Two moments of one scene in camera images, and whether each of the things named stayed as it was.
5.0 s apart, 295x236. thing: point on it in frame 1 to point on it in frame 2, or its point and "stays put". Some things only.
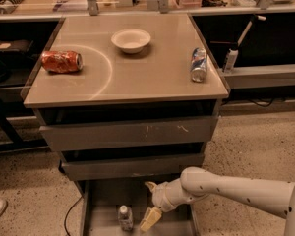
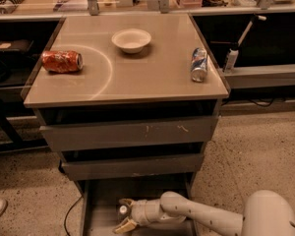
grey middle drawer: [130, 166] stays put
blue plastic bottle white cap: [126, 218] stays put
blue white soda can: [199, 64] stays put
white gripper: [161, 196] to [140, 211]
